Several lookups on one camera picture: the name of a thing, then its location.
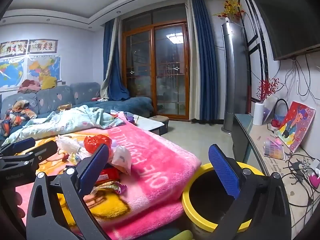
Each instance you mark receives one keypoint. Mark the colourful bead box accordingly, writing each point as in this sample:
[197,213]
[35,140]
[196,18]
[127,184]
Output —
[275,150]

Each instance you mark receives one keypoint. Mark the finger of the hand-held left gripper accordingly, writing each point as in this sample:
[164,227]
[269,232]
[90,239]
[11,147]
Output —
[18,145]
[42,151]

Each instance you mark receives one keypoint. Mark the person's left hand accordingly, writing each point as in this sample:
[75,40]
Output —
[19,205]

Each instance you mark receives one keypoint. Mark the white-topped coffee table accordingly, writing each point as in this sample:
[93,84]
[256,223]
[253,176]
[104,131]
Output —
[146,123]

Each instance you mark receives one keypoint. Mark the blue sofa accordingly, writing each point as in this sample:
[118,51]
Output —
[50,100]

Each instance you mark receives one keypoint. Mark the yellow country map poster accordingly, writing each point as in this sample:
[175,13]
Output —
[42,67]

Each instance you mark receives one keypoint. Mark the purple bag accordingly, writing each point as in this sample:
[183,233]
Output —
[130,117]

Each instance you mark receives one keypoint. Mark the blue curtain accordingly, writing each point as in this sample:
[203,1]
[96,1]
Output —
[113,75]
[203,67]

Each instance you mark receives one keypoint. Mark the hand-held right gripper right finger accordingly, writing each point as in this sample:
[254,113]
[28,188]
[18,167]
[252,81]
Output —
[223,172]

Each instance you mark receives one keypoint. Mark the red berry branches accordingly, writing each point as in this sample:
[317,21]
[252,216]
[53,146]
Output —
[266,88]

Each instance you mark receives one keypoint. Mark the yellow cloth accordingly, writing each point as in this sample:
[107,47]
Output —
[48,82]

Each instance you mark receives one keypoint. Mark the red plastic bag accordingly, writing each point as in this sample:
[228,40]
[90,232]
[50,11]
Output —
[95,142]

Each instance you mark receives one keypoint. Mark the grey tower air conditioner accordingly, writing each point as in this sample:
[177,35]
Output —
[233,80]

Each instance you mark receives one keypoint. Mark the pink printed blanket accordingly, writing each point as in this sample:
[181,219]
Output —
[155,160]

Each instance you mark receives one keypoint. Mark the television cabinet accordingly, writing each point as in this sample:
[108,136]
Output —
[260,150]

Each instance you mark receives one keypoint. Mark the colourful portrait painting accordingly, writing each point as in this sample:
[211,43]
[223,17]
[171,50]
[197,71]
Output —
[297,125]

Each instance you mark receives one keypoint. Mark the world map poster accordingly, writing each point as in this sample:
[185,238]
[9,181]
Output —
[10,72]

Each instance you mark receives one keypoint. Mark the wooden sliding glass door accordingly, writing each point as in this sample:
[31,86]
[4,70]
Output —
[160,75]

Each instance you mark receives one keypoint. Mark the white picture frame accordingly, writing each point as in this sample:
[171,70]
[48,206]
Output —
[271,107]

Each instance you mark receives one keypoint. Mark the light blue printed quilt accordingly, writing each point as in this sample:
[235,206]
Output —
[62,125]

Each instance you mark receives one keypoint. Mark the brown packet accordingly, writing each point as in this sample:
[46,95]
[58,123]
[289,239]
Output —
[65,107]

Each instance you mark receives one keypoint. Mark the calligraphy wall poster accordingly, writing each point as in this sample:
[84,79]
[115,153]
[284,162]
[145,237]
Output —
[42,46]
[13,47]

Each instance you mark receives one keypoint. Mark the white plastic bag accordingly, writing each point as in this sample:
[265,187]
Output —
[122,158]

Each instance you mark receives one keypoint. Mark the purple candy wrapper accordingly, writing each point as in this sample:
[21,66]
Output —
[115,187]

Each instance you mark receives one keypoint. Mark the lime green object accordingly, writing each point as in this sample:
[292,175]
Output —
[182,235]

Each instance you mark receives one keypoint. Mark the yellow waste bin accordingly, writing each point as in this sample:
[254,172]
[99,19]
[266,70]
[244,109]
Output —
[190,212]

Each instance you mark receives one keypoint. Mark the red snack packet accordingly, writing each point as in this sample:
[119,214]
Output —
[108,175]

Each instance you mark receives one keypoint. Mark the wall television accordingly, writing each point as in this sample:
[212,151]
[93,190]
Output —
[287,17]

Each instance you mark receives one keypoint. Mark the pile of pink clothes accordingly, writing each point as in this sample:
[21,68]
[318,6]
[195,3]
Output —
[28,86]

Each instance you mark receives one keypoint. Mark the small grey footstool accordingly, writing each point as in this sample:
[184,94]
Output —
[161,120]

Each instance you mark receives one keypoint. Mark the white vase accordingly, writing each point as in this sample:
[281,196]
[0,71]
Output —
[258,113]

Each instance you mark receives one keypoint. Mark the yellow artificial flowers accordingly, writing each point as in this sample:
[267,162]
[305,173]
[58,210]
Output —
[231,7]

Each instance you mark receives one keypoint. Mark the orange printed garment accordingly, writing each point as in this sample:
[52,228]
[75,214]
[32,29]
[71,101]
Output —
[18,112]

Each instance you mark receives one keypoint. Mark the white foam net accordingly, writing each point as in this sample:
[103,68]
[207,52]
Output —
[68,143]

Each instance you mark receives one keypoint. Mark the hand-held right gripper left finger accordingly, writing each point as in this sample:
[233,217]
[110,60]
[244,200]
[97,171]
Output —
[96,166]

